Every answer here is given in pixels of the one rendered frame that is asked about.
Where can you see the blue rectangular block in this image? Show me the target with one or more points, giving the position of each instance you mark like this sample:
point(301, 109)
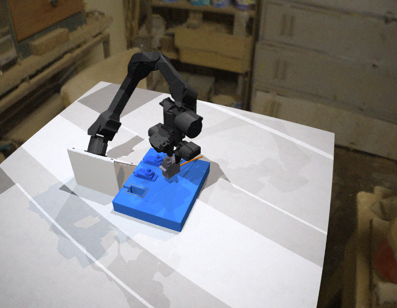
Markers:
point(147, 195)

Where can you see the grey micro servo with orange cable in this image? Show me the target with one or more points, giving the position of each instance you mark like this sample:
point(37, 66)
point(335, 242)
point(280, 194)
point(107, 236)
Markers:
point(170, 168)

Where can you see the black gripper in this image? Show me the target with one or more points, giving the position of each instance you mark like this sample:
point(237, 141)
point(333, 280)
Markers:
point(185, 150)

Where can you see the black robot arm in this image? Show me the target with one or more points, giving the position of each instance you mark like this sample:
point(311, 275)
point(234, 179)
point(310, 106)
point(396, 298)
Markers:
point(180, 113)

